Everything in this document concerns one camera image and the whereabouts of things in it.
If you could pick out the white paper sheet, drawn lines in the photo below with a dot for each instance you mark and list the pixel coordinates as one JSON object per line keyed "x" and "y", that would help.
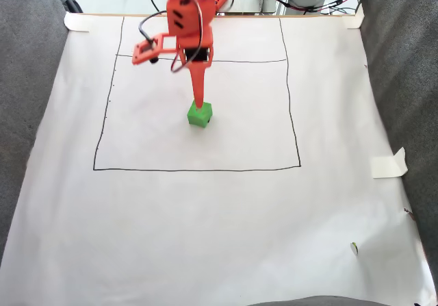
{"x": 205, "y": 217}

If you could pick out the small round white sticker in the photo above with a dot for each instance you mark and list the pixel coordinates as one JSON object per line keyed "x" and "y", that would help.
{"x": 354, "y": 248}

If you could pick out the orange camera mount with camera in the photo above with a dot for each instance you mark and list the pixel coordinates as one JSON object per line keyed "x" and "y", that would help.
{"x": 138, "y": 59}

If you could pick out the green block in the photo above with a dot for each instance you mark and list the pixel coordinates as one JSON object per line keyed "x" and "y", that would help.
{"x": 198, "y": 118}

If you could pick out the grey felt panel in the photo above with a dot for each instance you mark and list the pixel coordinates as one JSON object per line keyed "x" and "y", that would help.
{"x": 27, "y": 80}
{"x": 403, "y": 80}

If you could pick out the black dot mark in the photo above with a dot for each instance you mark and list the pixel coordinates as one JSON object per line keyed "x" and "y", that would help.
{"x": 207, "y": 121}

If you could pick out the white folded tape piece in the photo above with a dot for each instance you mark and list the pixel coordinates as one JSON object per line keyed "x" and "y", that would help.
{"x": 354, "y": 18}
{"x": 386, "y": 166}
{"x": 77, "y": 22}

